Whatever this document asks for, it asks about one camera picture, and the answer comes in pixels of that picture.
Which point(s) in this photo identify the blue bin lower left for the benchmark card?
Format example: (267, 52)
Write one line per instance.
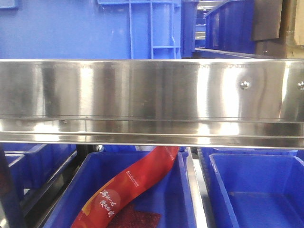
(32, 164)

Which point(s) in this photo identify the empty blue bin right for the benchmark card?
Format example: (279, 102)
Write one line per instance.
(257, 191)

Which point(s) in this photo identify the stainless steel shelf rail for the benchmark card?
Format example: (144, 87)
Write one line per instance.
(203, 102)

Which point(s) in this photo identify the large blue crate upper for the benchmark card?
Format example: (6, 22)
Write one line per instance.
(97, 29)

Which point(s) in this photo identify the blue bin with snack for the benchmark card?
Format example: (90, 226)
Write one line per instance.
(170, 197)

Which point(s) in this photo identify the blue bin upper right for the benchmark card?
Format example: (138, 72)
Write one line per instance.
(229, 27)

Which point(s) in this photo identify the red snack bag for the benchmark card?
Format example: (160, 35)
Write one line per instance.
(119, 191)

